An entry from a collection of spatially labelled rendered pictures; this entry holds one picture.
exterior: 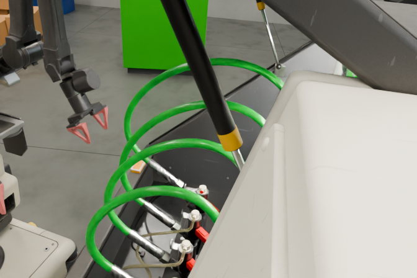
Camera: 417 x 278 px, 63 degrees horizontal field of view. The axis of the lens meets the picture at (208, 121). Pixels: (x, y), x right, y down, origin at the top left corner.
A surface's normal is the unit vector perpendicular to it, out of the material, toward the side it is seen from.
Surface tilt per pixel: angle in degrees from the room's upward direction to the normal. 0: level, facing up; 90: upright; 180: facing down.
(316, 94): 0
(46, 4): 90
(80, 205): 0
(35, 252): 0
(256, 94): 90
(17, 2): 90
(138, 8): 90
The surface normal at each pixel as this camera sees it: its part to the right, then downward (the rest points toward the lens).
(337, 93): 0.07, -0.86
